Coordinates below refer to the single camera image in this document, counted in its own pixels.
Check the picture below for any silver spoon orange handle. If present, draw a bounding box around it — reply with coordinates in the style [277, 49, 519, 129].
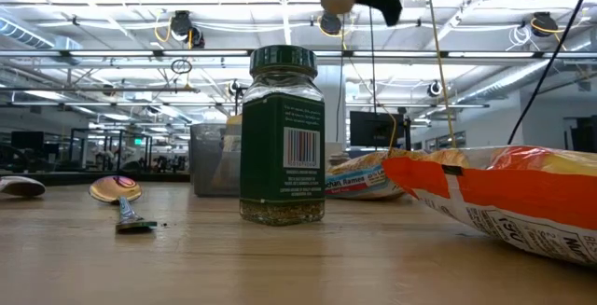
[0, 176, 47, 199]

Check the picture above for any orange snack packet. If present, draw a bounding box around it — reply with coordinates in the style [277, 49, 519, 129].
[325, 149, 407, 201]

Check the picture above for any green spice jar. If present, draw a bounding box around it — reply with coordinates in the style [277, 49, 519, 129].
[239, 45, 326, 228]

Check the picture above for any orange Maruchan ramen packet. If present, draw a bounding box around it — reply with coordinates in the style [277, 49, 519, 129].
[381, 145, 597, 269]

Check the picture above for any black monitor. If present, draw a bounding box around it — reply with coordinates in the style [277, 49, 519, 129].
[349, 111, 406, 148]

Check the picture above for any straight black cable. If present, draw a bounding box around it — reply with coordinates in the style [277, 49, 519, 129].
[369, 8, 378, 115]

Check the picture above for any pink spoon teal handle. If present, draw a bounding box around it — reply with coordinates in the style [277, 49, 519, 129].
[88, 175, 159, 234]

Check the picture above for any black aluminium table frame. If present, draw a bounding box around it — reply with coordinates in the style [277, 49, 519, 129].
[0, 169, 192, 187]

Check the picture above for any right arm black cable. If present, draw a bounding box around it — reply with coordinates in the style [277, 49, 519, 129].
[507, 0, 597, 146]

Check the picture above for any grey translucent plastic bin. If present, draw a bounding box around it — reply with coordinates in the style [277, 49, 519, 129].
[188, 122, 243, 198]

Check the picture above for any yellow cable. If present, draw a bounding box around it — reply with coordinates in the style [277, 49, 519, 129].
[427, 0, 458, 150]

